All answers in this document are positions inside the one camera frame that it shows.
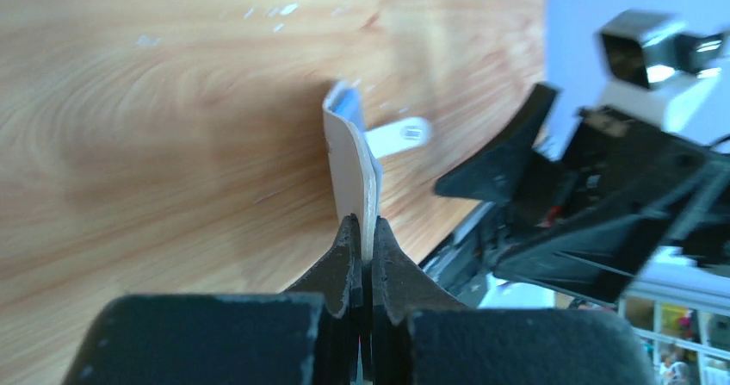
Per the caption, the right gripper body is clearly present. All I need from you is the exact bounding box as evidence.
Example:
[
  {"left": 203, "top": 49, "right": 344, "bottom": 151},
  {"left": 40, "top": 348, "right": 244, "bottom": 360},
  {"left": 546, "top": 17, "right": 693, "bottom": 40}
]
[{"left": 493, "top": 120, "right": 729, "bottom": 304}]

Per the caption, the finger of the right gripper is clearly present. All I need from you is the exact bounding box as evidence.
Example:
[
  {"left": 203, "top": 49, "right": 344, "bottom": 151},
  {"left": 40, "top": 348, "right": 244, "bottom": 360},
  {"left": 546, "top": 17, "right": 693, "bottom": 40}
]
[{"left": 433, "top": 83, "right": 560, "bottom": 203}]

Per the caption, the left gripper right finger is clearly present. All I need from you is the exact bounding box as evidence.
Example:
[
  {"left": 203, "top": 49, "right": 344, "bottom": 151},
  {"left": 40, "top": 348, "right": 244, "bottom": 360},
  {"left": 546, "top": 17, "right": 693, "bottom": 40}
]
[{"left": 370, "top": 219, "right": 654, "bottom": 384}]

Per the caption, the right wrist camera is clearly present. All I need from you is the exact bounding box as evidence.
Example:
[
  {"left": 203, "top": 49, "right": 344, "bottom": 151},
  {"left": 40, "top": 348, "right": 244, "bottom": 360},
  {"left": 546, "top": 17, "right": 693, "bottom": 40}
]
[{"left": 597, "top": 9, "right": 729, "bottom": 133}]

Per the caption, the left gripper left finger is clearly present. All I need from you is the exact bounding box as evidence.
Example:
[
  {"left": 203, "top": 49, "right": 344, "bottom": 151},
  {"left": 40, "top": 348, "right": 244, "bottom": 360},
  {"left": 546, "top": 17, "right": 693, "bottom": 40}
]
[{"left": 64, "top": 215, "right": 361, "bottom": 384}]

